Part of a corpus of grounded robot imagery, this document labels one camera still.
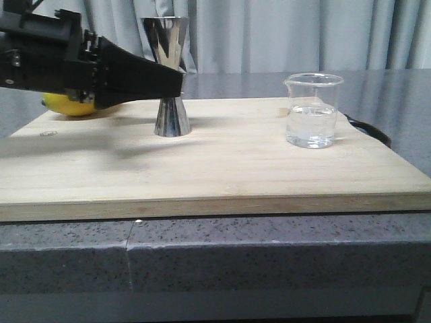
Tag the grey curtain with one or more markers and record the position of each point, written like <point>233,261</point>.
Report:
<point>272,36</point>

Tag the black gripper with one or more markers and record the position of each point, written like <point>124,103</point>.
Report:
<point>56,55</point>

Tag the black cutting board handle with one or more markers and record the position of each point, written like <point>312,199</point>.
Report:
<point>370,130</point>

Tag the silver metal jigger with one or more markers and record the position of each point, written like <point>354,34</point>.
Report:
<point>166,37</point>

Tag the yellow lemon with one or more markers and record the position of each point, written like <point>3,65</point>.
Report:
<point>62,104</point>

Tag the light wooden cutting board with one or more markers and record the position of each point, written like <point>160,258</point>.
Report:
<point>235,161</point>

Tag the clear glass beaker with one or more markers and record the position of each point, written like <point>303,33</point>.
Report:
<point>312,109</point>

